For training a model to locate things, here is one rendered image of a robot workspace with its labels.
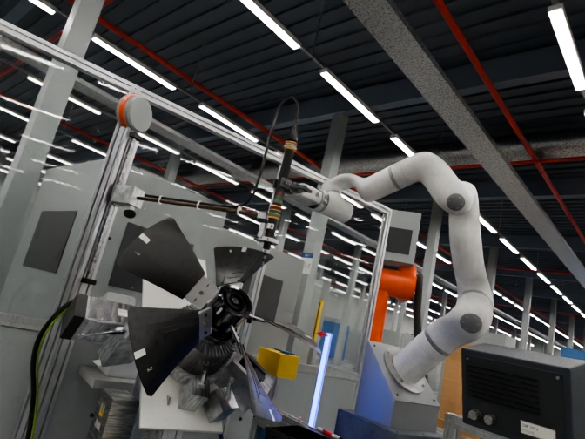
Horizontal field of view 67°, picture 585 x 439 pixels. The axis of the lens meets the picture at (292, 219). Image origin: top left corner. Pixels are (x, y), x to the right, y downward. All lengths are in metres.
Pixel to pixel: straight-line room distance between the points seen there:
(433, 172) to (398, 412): 0.82
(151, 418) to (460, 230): 1.11
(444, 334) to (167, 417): 0.92
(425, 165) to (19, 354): 1.62
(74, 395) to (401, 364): 1.28
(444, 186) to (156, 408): 1.09
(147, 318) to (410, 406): 0.97
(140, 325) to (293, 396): 1.49
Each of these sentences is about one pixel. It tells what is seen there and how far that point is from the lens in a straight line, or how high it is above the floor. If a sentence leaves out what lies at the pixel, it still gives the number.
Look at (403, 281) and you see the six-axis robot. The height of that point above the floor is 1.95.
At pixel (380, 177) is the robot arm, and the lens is 1.58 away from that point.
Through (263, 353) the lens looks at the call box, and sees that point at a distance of 1.93.
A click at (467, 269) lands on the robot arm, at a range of 1.58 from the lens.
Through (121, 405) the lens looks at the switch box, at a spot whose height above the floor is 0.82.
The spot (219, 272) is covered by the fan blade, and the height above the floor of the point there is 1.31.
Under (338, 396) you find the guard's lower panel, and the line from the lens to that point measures 2.76.
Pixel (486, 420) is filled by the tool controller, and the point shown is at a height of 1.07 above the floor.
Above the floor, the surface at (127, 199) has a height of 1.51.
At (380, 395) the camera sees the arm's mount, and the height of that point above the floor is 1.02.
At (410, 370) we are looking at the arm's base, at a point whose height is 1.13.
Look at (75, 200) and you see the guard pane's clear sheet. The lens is 2.02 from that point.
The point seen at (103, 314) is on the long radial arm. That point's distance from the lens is 1.37.
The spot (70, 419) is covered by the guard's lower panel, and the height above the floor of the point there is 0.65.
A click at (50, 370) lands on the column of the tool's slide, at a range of 1.87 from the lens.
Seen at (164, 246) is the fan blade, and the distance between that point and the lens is 1.44.
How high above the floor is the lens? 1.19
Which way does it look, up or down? 13 degrees up
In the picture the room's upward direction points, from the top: 13 degrees clockwise
